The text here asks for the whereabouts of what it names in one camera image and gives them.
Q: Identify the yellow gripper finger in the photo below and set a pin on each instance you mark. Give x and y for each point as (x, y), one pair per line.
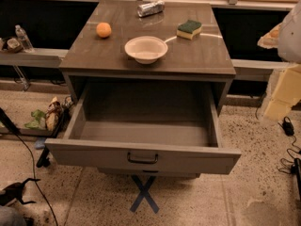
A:
(270, 39)
(286, 94)

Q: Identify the green and yellow sponge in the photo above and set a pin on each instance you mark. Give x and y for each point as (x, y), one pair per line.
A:
(189, 29)

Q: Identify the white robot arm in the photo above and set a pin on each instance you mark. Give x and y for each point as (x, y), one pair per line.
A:
(286, 37)

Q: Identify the grey wooden drawer cabinet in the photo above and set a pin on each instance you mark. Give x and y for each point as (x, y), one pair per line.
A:
(203, 59)

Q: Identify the open grey top drawer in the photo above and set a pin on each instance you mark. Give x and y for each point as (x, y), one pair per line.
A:
(175, 119)

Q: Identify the white paper bowl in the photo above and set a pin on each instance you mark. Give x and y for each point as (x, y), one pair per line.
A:
(146, 49)

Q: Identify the crushed silver can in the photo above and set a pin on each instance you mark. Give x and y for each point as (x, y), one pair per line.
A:
(151, 8)

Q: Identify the orange fruit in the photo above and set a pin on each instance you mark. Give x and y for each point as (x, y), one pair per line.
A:
(103, 30)

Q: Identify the blue tape cross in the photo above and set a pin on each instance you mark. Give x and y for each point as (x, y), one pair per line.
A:
(144, 194)

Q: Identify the green leafy toy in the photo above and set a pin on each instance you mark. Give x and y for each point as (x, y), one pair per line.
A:
(38, 120)

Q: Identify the clear plastic water bottle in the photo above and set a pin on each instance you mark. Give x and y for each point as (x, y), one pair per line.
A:
(23, 38)

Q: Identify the small bowl on shelf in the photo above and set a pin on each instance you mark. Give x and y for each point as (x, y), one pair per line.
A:
(11, 45)

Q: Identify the black power adapter with cable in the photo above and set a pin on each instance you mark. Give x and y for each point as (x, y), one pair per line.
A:
(288, 165)

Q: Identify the black drawer handle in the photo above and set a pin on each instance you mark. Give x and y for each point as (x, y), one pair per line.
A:
(142, 160)

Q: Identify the grey side shelf rail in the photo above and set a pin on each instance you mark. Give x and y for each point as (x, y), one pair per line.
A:
(41, 57)

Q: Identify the black tripod leg with cable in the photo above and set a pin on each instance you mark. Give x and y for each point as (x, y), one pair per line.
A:
(11, 128)

